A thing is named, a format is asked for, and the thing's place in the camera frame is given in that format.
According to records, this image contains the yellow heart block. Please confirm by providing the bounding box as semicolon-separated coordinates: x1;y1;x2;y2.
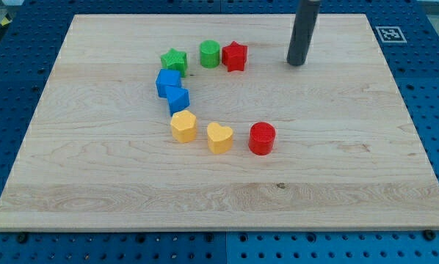
207;122;233;154

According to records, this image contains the yellow hexagon block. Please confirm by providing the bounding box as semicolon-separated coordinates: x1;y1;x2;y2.
170;110;197;143

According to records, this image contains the red cylinder block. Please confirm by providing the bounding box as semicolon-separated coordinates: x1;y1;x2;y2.
248;122;276;155

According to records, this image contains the light wooden board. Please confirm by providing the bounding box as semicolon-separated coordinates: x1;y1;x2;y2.
0;14;439;232

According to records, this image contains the blue triangle block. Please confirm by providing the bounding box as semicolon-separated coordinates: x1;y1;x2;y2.
165;86;190;116

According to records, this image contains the blue cube block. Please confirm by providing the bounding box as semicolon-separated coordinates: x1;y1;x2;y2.
156;69;182;98

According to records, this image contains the red star block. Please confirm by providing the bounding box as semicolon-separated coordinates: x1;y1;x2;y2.
222;41;248;72

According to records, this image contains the green cylinder block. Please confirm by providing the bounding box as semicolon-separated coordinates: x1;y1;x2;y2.
200;40;220;68

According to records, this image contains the green star block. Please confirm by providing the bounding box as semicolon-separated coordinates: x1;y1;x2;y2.
160;48;188;78

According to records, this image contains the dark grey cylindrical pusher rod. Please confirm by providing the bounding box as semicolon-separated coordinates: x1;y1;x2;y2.
286;0;322;66

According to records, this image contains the white fiducial marker tag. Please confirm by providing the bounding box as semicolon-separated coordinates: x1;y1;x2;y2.
376;26;407;43

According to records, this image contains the black bolt front left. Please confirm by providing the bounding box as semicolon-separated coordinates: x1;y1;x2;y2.
16;232;28;243

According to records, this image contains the black bolt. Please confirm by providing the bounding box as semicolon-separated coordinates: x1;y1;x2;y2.
423;230;436;241
16;232;28;243

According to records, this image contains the black bolt front right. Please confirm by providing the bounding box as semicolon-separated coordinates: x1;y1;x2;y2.
423;230;436;241

